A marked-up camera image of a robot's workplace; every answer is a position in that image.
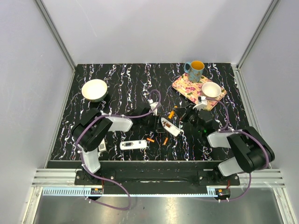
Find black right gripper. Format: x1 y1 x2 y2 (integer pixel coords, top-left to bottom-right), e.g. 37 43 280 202
173 103 202 133

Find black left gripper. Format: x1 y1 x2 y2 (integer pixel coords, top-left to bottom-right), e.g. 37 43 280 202
140 112 165 133

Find white remote orange compartment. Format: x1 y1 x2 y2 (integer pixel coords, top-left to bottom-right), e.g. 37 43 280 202
161 118 184 137

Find white remote black batteries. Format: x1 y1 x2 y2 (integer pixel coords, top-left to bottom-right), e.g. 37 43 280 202
120 140 147 150

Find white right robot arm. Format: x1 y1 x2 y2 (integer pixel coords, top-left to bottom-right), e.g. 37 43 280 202
174 105 275 185

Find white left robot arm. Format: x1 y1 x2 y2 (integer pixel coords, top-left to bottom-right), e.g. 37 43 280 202
71 106 165 185

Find white remote blue battery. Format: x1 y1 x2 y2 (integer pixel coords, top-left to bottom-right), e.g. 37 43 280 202
98 139 107 153

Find floral wooden board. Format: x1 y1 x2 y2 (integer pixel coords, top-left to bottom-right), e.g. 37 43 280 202
172 73 227 104

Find small white cup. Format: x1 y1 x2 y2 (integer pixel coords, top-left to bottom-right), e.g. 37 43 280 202
202 82 221 98

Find blue floral mug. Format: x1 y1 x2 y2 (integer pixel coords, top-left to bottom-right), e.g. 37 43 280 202
184 61 205 83

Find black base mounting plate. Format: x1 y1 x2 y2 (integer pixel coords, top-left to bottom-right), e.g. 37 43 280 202
74 161 241 187

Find cream ceramic bowl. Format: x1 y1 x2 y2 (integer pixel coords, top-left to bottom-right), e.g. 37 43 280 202
81 79 108 102

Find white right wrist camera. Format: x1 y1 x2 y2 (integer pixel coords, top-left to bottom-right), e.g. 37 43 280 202
192 96 208 111

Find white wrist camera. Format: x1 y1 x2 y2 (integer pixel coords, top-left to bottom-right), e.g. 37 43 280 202
148 99 161 116
192 96 208 111

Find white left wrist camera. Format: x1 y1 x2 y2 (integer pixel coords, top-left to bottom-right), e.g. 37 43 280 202
148 99 161 116

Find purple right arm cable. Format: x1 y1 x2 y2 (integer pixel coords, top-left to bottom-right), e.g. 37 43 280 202
205 97 275 173

